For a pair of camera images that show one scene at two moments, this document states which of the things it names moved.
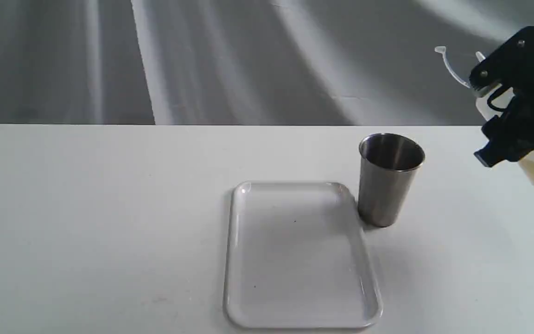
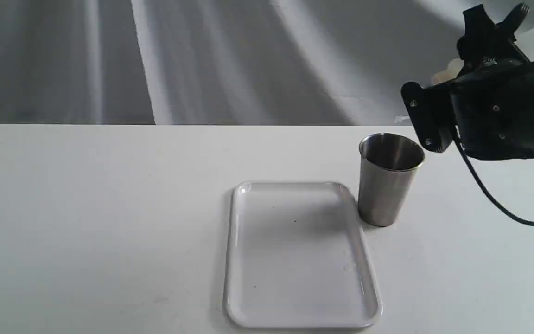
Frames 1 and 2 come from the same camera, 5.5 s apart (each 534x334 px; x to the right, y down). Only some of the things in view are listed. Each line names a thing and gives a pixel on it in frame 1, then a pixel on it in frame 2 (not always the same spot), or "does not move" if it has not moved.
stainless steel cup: x=388 y=164 does not move
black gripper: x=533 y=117 to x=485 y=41
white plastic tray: x=295 y=258 does not move
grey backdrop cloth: x=236 y=62 does not move
